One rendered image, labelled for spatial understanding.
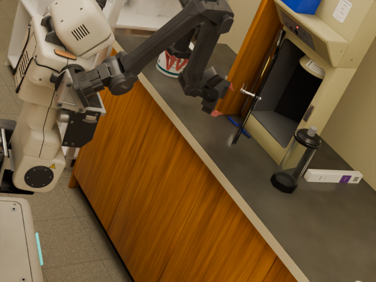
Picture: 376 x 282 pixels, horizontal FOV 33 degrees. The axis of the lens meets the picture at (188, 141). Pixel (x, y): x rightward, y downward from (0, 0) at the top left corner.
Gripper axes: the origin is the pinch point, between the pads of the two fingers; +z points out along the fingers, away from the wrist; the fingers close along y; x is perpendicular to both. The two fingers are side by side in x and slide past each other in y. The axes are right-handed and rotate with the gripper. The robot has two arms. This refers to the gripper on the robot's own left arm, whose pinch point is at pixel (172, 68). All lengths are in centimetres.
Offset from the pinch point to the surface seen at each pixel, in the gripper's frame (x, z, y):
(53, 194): 49, 110, -5
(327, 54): -44, -35, 26
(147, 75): 20.1, 16.1, 4.6
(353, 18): -42, -48, 33
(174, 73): 18.6, 13.8, 17.1
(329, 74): -45, -27, 33
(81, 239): 15, 110, -2
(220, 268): -63, 49, 6
